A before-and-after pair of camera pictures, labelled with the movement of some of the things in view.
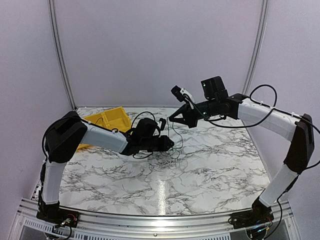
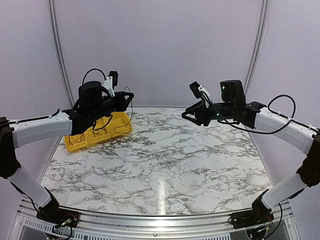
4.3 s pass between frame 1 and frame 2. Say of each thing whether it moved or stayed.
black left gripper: moved
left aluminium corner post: stayed
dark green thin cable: moved
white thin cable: moved
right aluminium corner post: stayed
